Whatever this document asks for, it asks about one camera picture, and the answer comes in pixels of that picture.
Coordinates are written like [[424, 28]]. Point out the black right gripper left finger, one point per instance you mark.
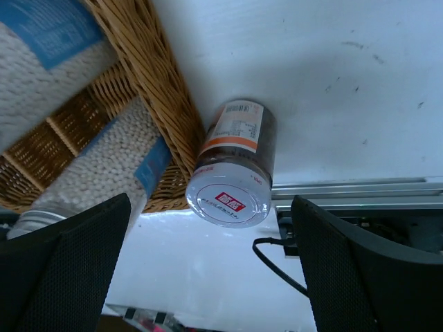
[[57, 278]]

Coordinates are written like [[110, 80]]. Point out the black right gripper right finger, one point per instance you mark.
[[359, 281]]

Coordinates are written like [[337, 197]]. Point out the silver-lid blue-label spice jar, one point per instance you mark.
[[128, 156]]

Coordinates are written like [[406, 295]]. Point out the white-lid dark sauce jar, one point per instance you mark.
[[232, 181]]

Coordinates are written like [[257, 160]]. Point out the silver-lid white spice jar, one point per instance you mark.
[[50, 50]]

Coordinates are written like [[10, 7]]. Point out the brown wicker basket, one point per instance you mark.
[[145, 69]]

